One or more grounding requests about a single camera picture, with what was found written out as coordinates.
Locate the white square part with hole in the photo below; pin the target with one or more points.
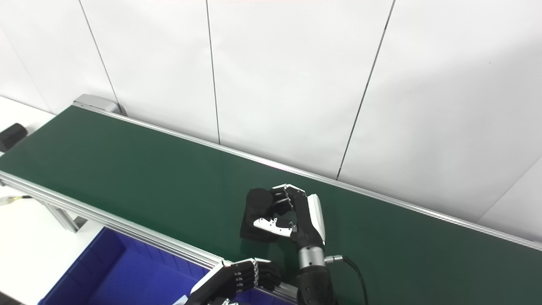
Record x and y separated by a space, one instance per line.
180 300

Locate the aluminium conveyor support leg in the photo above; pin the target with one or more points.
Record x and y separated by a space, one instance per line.
63 218

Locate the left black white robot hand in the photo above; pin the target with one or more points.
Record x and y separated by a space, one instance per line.
228 281

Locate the black cylinder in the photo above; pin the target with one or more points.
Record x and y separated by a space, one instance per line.
256 203
12 136

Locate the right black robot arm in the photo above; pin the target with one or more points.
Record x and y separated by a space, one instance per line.
313 275

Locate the blue plastic bin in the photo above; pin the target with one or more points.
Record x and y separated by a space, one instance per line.
127 275

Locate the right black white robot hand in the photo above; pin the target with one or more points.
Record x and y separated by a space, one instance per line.
307 224

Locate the green conveyor belt aluminium frame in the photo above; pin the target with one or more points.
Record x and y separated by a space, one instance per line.
148 178

